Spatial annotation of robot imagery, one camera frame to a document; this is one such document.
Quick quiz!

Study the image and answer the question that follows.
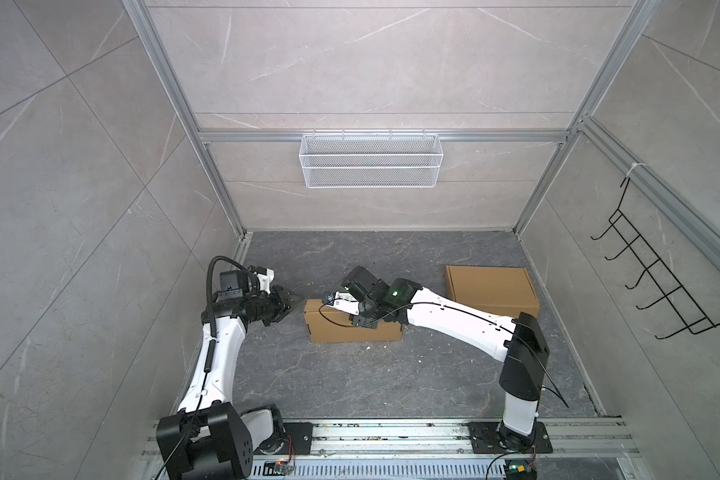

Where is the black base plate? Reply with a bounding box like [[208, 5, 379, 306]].
[[254, 422, 314, 455], [467, 421, 553, 454]]

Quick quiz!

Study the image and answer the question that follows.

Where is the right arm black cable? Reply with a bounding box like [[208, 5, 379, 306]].
[[317, 299, 571, 480]]

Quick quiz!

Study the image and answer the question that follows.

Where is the brown cardboard box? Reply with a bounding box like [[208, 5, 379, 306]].
[[446, 265, 541, 318]]

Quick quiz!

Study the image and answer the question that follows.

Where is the cardboard stack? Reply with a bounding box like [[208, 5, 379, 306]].
[[304, 299, 403, 344]]

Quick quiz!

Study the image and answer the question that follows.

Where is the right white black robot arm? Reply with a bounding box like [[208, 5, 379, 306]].
[[323, 266, 550, 446]]

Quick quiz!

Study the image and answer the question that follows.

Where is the small circuit board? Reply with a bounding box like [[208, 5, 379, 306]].
[[262, 460, 295, 476], [504, 459, 538, 480]]

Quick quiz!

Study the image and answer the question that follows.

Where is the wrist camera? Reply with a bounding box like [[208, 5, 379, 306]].
[[253, 266, 275, 294], [322, 291, 359, 315]]

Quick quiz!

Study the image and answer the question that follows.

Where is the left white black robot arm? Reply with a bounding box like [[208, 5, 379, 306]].
[[156, 266, 301, 479]]

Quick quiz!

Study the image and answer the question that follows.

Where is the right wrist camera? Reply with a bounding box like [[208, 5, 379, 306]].
[[322, 291, 359, 315]]

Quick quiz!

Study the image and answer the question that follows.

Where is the white wire mesh basket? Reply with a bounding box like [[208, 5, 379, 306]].
[[299, 133, 444, 189]]

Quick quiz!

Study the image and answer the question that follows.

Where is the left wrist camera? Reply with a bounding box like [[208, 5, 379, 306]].
[[253, 266, 275, 294]]

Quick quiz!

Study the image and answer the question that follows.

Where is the right small circuit board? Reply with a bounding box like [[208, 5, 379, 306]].
[[504, 459, 538, 480]]

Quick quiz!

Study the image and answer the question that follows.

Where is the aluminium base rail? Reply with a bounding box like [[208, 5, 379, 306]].
[[140, 418, 640, 461]]

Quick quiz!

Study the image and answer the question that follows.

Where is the left small circuit board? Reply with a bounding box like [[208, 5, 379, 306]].
[[262, 460, 295, 476]]

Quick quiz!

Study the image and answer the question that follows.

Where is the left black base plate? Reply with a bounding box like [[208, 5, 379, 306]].
[[254, 422, 314, 455]]

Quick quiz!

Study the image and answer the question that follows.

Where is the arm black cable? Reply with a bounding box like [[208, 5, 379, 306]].
[[317, 299, 571, 480], [149, 255, 259, 480]]

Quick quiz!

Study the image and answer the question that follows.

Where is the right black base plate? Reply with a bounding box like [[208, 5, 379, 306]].
[[467, 421, 553, 454]]

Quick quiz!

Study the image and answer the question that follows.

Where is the slotted grey cable duct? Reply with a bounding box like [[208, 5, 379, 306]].
[[249, 458, 506, 479]]

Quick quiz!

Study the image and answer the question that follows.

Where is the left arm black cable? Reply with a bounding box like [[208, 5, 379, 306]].
[[149, 255, 259, 480]]

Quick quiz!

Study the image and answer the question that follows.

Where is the black wire hook rack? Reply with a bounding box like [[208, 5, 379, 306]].
[[590, 177, 720, 340]]

